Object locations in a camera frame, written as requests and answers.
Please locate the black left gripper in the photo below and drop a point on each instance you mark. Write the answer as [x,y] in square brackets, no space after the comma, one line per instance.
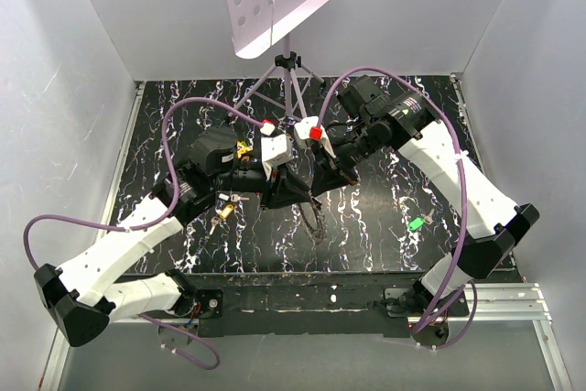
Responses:
[290,190]

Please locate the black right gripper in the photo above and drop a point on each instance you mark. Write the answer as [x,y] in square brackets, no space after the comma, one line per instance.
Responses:
[330,173]

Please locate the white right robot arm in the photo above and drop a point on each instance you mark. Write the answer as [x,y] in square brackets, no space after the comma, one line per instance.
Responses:
[493,223]

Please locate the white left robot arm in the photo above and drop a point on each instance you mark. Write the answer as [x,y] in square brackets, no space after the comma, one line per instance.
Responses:
[84,294]

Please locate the grey tag key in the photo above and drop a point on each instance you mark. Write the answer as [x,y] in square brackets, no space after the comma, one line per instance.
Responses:
[232,198]

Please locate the yellow owl number block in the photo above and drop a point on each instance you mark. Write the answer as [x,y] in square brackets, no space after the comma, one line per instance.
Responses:
[243,149]

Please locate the yellow tag key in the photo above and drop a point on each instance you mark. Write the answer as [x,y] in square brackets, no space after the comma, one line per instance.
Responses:
[220,217]

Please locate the green tag key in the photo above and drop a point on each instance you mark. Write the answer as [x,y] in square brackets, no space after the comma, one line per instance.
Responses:
[417,223]

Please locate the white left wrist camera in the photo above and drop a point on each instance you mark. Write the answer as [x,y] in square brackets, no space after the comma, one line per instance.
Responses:
[276,150]

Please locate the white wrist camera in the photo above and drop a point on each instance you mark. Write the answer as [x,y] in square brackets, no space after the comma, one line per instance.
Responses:
[308,132]
[276,150]

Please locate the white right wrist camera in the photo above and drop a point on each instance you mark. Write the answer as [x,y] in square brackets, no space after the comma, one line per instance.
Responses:
[308,132]

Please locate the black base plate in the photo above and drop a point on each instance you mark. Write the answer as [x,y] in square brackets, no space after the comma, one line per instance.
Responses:
[302,303]

